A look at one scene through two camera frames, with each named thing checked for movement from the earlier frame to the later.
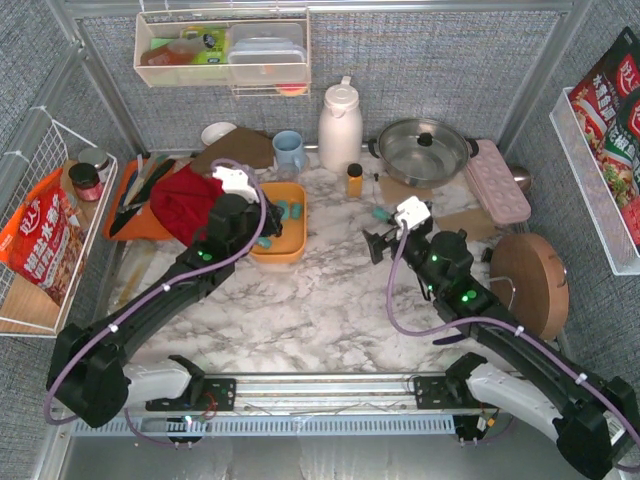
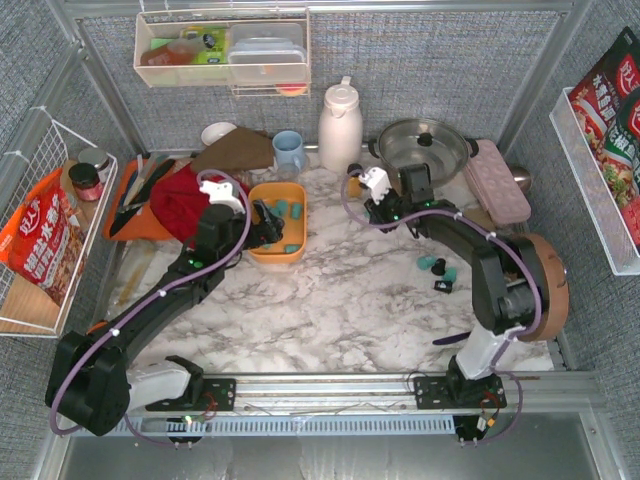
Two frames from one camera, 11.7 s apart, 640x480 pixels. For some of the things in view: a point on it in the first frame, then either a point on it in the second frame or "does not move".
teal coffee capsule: (285, 205) does not move
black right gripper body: (391, 239) -> (380, 209)
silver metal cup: (522, 177) does not move
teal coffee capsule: (296, 210) does not move
